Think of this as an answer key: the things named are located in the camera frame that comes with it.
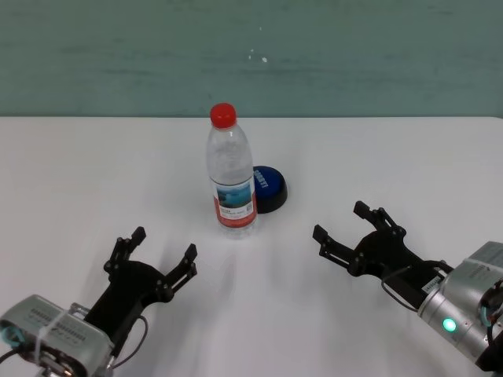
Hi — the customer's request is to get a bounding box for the clear water bottle red cap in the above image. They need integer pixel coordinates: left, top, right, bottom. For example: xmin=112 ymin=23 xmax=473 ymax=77
xmin=206 ymin=102 xmax=259 ymax=240

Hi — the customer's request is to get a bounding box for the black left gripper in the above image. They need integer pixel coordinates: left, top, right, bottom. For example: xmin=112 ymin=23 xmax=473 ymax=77
xmin=84 ymin=226 xmax=198 ymax=346

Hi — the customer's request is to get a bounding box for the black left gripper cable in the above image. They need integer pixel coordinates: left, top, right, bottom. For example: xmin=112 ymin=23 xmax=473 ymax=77
xmin=105 ymin=313 xmax=149 ymax=370

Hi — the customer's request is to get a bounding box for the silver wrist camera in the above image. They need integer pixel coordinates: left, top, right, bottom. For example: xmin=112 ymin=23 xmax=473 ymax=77
xmin=439 ymin=241 xmax=503 ymax=327
xmin=0 ymin=294 xmax=116 ymax=377

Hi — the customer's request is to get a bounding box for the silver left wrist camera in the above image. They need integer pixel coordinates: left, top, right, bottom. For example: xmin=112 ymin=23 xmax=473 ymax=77
xmin=0 ymin=294 xmax=116 ymax=377

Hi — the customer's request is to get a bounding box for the blue push button black base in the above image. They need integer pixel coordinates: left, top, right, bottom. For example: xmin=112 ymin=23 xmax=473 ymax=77
xmin=252 ymin=165 xmax=288 ymax=214

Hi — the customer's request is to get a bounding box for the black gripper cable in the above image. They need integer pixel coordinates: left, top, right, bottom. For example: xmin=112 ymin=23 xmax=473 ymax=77
xmin=105 ymin=313 xmax=149 ymax=370
xmin=380 ymin=265 xmax=424 ymax=313

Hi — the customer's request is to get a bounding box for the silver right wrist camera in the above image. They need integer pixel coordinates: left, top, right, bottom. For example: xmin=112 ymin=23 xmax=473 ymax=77
xmin=439 ymin=241 xmax=503 ymax=327

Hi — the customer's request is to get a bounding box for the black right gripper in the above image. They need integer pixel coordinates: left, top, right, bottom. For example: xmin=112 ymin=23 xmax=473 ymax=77
xmin=313 ymin=200 xmax=453 ymax=306

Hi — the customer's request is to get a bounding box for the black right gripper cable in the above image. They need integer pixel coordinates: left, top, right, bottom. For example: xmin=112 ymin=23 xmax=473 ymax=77
xmin=380 ymin=265 xmax=424 ymax=313

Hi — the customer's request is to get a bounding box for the white left camera cable tie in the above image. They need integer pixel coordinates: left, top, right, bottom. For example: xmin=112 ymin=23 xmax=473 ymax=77
xmin=33 ymin=306 xmax=78 ymax=364

